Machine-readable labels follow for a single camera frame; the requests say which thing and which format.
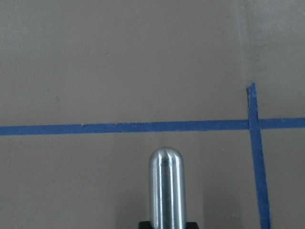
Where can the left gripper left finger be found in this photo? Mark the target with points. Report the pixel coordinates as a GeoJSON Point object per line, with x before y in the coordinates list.
{"type": "Point", "coordinates": [144, 225]}

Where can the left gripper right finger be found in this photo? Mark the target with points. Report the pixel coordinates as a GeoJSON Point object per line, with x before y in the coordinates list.
{"type": "Point", "coordinates": [191, 225]}

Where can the steel muddler black tip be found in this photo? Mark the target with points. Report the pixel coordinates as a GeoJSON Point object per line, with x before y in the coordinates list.
{"type": "Point", "coordinates": [167, 189]}

